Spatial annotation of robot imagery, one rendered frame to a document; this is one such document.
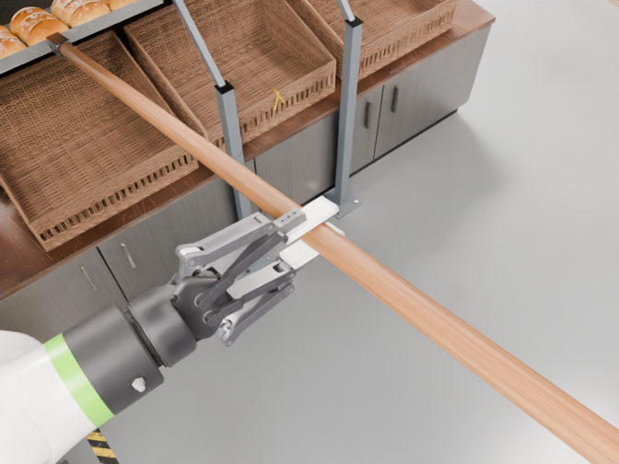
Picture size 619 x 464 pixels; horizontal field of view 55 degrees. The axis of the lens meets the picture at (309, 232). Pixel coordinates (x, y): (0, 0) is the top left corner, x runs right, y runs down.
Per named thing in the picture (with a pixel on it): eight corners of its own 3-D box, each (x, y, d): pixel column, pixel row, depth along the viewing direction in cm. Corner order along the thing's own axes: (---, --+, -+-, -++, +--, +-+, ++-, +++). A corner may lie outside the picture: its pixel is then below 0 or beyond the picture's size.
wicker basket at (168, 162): (-14, 159, 202) (-56, 99, 179) (133, 88, 221) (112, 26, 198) (45, 256, 181) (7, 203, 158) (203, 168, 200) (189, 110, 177)
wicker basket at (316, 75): (138, 87, 221) (119, 25, 198) (261, 26, 241) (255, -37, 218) (211, 166, 201) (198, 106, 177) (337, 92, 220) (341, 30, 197)
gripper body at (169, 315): (111, 289, 57) (193, 240, 60) (145, 344, 63) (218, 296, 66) (141, 331, 52) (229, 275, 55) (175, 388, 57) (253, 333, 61)
